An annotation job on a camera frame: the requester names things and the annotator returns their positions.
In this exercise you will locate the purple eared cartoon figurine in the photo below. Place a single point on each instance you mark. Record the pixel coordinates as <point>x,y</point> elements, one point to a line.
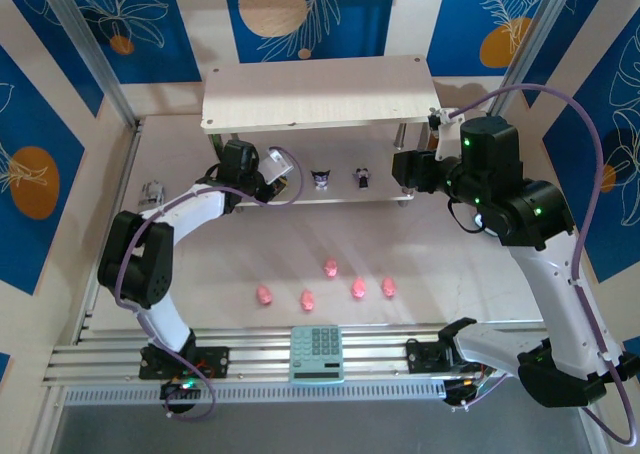
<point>320,179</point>

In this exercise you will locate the pink plastic pig toy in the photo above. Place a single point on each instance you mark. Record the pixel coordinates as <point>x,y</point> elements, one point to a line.
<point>307,300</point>
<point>264,295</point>
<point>358,287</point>
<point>389,286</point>
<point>330,268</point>

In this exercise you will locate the two-tier pale wooden shelf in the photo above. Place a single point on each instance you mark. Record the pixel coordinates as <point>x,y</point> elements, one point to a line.
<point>320,91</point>

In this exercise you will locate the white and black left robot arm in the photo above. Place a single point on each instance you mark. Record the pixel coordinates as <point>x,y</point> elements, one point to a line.
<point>200,204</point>

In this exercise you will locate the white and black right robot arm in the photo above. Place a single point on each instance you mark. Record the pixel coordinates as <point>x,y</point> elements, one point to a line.
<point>550,284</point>

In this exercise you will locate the small dark dress figurine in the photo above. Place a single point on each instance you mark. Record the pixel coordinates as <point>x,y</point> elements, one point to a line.
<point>363,178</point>

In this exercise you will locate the silver printed can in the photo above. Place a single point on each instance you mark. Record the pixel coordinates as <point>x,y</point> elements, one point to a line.
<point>150,193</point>

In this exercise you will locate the mint green calculator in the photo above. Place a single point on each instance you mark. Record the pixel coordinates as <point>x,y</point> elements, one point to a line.
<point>317,354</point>

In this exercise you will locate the aluminium frame post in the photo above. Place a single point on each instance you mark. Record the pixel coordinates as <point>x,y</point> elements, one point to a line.
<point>85,44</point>
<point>530,39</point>

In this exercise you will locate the aluminium slotted frame rail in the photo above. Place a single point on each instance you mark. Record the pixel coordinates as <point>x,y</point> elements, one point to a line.
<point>375,354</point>

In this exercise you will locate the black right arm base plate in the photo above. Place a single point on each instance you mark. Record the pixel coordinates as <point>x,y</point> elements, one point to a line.
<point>420,356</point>

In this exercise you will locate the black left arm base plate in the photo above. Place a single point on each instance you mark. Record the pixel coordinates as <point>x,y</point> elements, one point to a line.
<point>215,361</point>

